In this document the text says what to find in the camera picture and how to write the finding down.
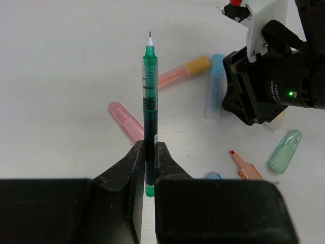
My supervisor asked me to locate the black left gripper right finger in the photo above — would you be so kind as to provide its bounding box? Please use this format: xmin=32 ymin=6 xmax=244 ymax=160
xmin=154 ymin=142 xmax=299 ymax=243

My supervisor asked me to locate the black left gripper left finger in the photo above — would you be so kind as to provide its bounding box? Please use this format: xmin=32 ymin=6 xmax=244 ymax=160
xmin=1 ymin=141 xmax=144 ymax=243

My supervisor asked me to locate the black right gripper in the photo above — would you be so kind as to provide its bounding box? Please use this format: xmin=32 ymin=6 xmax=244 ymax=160
xmin=222 ymin=46 xmax=305 ymax=126

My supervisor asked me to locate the green gel pen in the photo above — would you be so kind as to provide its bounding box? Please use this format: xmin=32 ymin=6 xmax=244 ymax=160
xmin=142 ymin=32 xmax=158 ymax=197

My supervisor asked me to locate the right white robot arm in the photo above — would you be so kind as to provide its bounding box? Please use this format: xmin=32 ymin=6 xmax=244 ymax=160
xmin=222 ymin=1 xmax=324 ymax=126

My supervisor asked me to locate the yellow highlighter marker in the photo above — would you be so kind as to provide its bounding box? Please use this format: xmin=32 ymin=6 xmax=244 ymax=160
xmin=264 ymin=110 xmax=286 ymax=131

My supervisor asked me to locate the blue correction tape case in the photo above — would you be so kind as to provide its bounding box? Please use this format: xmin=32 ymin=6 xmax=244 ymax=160
xmin=204 ymin=172 xmax=222 ymax=180

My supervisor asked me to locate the blue highlighter marker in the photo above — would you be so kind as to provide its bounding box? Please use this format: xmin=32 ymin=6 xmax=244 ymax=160
xmin=204 ymin=53 xmax=225 ymax=120

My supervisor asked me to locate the orange highlighter marker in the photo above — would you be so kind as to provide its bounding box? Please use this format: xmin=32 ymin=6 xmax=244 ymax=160
xmin=158 ymin=55 xmax=211 ymax=92

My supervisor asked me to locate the green correction tape case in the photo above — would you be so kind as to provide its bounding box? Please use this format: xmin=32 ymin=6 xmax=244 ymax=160
xmin=267 ymin=130 xmax=302 ymax=174

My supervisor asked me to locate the pink correction tape case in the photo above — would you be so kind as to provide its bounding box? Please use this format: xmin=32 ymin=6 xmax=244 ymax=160
xmin=108 ymin=102 xmax=144 ymax=143

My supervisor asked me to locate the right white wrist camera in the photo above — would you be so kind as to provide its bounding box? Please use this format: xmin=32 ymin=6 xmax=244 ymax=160
xmin=220 ymin=0 xmax=289 ymax=64

